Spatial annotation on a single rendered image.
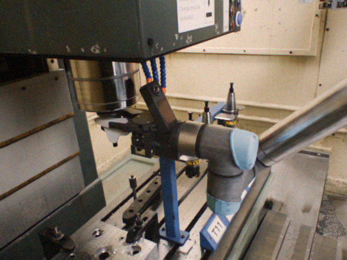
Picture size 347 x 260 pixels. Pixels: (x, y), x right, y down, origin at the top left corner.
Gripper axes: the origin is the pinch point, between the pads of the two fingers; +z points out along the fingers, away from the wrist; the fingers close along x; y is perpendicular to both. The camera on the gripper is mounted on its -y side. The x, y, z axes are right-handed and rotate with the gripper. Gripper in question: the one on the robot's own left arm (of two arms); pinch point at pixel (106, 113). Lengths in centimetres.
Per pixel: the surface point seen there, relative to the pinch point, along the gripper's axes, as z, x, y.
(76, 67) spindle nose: -0.5, -7.9, -12.8
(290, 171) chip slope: -40, 86, 56
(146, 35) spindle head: -19.6, -12.3, -20.4
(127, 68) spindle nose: -8.2, -1.7, -12.0
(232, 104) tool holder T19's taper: -17, 51, 12
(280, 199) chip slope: -39, 70, 63
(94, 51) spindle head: -10.0, -13.2, -17.6
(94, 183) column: 39, 33, 53
